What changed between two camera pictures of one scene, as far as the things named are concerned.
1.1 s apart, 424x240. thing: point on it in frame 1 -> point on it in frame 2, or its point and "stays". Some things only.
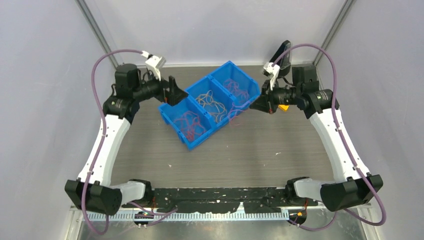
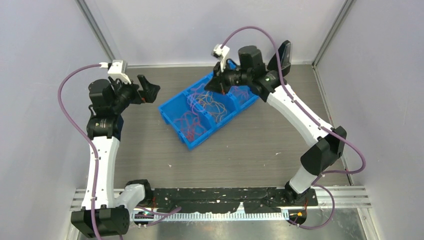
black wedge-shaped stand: x=284 y=63 stays
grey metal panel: x=225 y=200 stays
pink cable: x=236 y=114 -> x=243 y=92
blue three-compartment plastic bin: x=211 y=102 stays
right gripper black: x=266 y=102 -> x=218 y=83
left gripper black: x=175 y=94 -> x=151 y=90
